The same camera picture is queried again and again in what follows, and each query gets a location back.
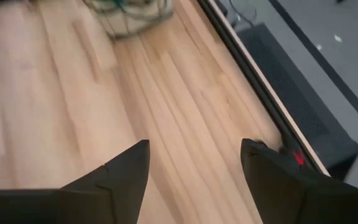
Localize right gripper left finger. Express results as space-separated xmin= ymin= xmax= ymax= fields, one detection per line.
xmin=0 ymin=139 xmax=151 ymax=224

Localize black aluminium rig frame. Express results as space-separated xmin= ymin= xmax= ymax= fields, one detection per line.
xmin=196 ymin=0 xmax=332 ymax=177

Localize black computer case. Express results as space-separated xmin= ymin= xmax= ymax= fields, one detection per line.
xmin=237 ymin=23 xmax=358 ymax=180

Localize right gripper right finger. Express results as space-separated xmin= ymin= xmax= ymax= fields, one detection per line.
xmin=240 ymin=138 xmax=358 ymax=224

